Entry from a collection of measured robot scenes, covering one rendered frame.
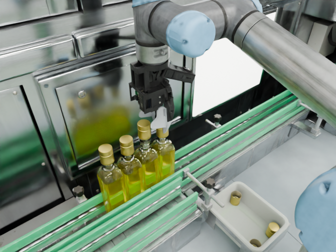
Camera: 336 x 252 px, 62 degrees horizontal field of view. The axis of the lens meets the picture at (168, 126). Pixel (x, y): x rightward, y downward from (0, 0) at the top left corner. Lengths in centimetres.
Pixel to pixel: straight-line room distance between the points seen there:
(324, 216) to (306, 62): 25
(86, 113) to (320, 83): 56
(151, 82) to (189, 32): 22
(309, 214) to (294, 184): 87
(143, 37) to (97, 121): 31
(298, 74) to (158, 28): 25
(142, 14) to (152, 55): 9
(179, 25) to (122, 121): 45
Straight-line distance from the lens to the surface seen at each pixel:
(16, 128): 79
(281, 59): 52
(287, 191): 122
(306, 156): 139
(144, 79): 64
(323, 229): 38
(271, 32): 54
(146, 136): 74
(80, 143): 84
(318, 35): 159
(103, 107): 81
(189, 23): 49
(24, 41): 69
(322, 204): 36
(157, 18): 54
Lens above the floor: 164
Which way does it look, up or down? 39 degrees down
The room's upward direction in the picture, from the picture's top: straight up
